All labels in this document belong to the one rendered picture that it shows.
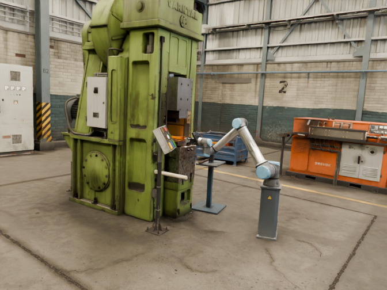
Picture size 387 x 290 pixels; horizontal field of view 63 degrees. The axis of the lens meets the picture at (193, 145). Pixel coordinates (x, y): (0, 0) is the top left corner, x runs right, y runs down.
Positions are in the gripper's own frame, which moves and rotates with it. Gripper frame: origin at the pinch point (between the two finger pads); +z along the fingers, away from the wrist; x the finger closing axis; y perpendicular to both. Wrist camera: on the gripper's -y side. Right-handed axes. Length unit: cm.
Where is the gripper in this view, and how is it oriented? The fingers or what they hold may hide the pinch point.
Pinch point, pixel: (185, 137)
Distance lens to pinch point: 399.9
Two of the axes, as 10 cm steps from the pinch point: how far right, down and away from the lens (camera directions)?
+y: -0.6, 9.9, 1.4
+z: -8.5, -1.2, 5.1
